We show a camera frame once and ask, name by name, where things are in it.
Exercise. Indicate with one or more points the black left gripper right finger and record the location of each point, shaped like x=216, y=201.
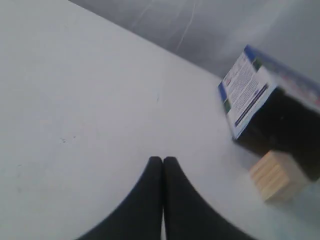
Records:
x=187, y=216

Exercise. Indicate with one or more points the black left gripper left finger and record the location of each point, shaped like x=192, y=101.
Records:
x=139, y=215

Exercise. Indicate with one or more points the light wooden cube block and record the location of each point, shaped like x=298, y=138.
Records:
x=277, y=177

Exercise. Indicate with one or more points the blue white cardboard box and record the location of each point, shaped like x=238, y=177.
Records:
x=270, y=106

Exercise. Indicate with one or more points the white backdrop curtain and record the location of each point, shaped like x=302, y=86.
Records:
x=212, y=33

